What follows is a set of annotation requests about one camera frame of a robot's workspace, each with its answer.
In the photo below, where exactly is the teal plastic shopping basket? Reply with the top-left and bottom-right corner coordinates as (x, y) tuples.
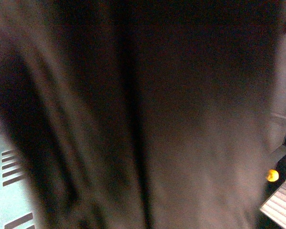
(0, 124), (40, 229)

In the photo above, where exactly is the brown basket handle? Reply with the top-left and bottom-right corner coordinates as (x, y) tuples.
(0, 0), (286, 229)

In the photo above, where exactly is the yellow lemon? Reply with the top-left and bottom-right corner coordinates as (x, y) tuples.
(266, 169), (279, 182)

